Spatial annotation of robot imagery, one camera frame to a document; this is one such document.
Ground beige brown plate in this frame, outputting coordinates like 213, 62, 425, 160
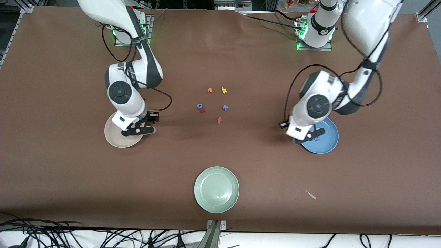
104, 111, 146, 148

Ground blue plate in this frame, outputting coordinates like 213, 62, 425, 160
301, 117, 339, 154

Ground pale green plate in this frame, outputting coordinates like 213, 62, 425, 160
194, 166, 240, 214

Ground pink orange decoration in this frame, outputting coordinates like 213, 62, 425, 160
284, 0, 310, 9

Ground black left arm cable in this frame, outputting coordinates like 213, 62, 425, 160
278, 0, 383, 130

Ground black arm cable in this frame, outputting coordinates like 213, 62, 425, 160
101, 22, 173, 112
278, 0, 383, 130

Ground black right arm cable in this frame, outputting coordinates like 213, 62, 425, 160
101, 22, 173, 112

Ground black cable on table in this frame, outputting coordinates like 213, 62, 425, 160
272, 10, 304, 24
245, 14, 300, 31

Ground silver metal rail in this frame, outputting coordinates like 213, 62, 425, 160
214, 0, 276, 15

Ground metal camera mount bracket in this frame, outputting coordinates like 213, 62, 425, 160
198, 220, 227, 248

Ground aluminium frame extrusion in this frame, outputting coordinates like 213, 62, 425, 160
414, 0, 441, 24
0, 4, 35, 68

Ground tangled black floor cables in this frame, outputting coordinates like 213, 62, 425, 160
0, 211, 207, 248

